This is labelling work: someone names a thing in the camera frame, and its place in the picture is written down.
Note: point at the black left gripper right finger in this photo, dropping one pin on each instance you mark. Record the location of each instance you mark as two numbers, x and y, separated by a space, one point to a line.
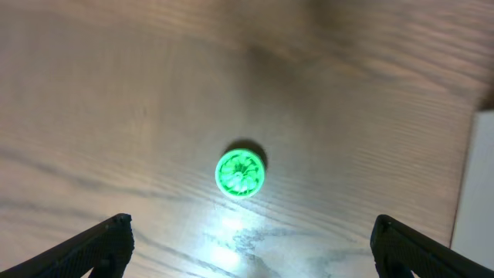
401 251

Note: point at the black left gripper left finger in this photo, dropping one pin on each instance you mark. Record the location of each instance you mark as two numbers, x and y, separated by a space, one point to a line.
101 251

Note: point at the green ribbed wheel toy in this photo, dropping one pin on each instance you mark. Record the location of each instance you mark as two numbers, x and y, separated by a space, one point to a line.
240 173

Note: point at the white cardboard box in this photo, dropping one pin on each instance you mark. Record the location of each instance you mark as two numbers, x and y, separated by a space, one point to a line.
473 231

